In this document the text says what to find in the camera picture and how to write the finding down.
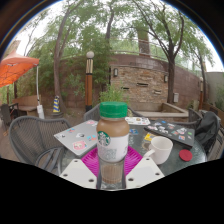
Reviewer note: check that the wooden bench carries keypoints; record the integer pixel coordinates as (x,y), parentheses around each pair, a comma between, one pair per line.
(26,105)

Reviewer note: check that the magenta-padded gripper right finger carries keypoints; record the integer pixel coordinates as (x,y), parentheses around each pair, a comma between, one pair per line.
(145,171)

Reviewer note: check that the black wall lantern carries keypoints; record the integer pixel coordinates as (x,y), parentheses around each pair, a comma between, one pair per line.
(165,78)
(115,72)

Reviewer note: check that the yellow sticker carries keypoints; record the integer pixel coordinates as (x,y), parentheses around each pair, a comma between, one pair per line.
(149,137)

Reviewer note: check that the flat round red coaster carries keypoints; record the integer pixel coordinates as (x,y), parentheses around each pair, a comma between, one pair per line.
(185,155)

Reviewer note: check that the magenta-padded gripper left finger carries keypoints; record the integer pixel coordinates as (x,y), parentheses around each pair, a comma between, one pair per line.
(78,171)

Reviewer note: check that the silver laptop with stickers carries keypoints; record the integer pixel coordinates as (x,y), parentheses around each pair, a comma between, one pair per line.
(78,136)

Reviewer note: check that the leaning pale-trunk tree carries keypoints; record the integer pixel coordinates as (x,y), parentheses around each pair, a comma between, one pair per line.
(57,66)

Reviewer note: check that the dark-trunk tree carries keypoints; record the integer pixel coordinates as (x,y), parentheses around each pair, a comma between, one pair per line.
(171,83)

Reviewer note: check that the white ceramic mug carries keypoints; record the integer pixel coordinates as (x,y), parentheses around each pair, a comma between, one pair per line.
(161,148)

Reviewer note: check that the black backpack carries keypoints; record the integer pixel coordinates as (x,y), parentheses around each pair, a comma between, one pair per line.
(206,131)

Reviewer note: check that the wooden globe-topped lamp post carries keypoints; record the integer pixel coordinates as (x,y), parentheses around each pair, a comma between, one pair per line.
(201,95)
(89,86)

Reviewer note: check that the green-capped coffee drink bottle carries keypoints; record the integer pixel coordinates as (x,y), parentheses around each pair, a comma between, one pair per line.
(112,133)

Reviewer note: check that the green plant in teal pot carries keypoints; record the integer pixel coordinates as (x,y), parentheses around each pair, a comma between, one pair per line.
(111,95)

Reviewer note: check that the orange patio umbrella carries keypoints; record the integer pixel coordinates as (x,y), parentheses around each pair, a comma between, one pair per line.
(15,68)

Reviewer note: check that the grey wall utility box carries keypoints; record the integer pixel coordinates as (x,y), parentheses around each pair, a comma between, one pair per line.
(176,97)

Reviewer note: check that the blue yellow striped cone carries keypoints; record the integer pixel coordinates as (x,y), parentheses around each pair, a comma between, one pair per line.
(56,105)

